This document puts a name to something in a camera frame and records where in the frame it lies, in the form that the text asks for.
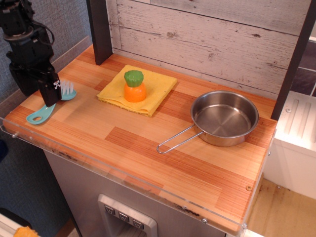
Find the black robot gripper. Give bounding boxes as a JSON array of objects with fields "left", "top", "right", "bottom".
[{"left": 2, "top": 26, "right": 62, "bottom": 107}]

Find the teal dish brush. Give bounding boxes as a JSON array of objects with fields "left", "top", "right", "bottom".
[{"left": 26, "top": 80, "right": 77, "bottom": 125}]

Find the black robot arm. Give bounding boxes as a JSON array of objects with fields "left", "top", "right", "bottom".
[{"left": 0, "top": 0, "right": 62, "bottom": 107}]

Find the orange toy carrot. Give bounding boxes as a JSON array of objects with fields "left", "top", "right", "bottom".
[{"left": 124, "top": 70, "right": 147, "bottom": 103}]

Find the yellow folded cloth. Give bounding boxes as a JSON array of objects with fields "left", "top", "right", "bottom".
[{"left": 97, "top": 65, "right": 177, "bottom": 117}]

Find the grey toy fridge cabinet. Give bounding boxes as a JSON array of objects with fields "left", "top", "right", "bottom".
[{"left": 45, "top": 152, "right": 225, "bottom": 237}]

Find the clear acrylic table guard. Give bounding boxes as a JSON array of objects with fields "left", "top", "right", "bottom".
[{"left": 3, "top": 116, "right": 276, "bottom": 235}]

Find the orange object bottom left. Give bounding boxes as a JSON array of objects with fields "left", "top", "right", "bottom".
[{"left": 13, "top": 227, "right": 39, "bottom": 237}]

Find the silver dispenser panel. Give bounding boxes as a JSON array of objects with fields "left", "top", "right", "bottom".
[{"left": 98, "top": 194, "right": 158, "bottom": 237}]

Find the stainless steel pot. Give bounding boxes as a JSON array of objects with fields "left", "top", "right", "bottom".
[{"left": 156, "top": 90, "right": 259, "bottom": 154}]

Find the white toy sink unit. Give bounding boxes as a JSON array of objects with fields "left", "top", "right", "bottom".
[{"left": 263, "top": 91, "right": 316, "bottom": 198}]

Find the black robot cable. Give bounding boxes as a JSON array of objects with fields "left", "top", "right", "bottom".
[{"left": 31, "top": 19, "right": 55, "bottom": 47}]

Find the dark left shelf post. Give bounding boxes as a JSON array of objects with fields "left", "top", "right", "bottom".
[{"left": 86, "top": 0, "right": 113, "bottom": 65}]

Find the dark shelf post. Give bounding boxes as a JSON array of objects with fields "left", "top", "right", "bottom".
[
  {"left": 86, "top": 0, "right": 113, "bottom": 65},
  {"left": 271, "top": 0, "right": 316, "bottom": 120}
]

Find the dark right shelf post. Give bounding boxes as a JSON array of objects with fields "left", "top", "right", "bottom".
[{"left": 271, "top": 0, "right": 316, "bottom": 120}]

